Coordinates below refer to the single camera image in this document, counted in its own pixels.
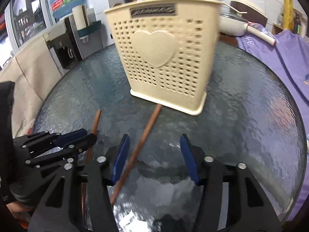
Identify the purple floral cloth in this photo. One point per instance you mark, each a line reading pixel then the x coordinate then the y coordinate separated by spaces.
pixel 288 60

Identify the white pan with lid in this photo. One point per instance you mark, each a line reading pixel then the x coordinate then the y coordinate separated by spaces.
pixel 233 24

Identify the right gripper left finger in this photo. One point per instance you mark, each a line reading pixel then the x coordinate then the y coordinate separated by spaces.
pixel 60 207

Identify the white black water dispenser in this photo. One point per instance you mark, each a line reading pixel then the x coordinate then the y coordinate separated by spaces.
pixel 68 45

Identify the white brown rice cooker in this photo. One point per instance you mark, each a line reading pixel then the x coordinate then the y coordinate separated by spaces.
pixel 253 14

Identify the yellow roll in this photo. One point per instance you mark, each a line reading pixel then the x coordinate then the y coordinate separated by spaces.
pixel 287 21

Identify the left hand yellow nails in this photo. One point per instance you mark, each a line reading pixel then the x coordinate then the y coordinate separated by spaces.
pixel 19 211

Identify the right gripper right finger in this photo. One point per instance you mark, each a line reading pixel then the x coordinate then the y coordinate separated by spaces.
pixel 249 208

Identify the paper cup dispenser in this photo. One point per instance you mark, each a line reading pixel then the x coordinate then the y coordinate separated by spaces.
pixel 83 25

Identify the cream perforated utensil holder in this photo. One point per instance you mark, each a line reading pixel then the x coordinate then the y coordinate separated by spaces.
pixel 167 49

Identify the beige cloth cover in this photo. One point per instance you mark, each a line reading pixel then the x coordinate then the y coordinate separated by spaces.
pixel 35 74

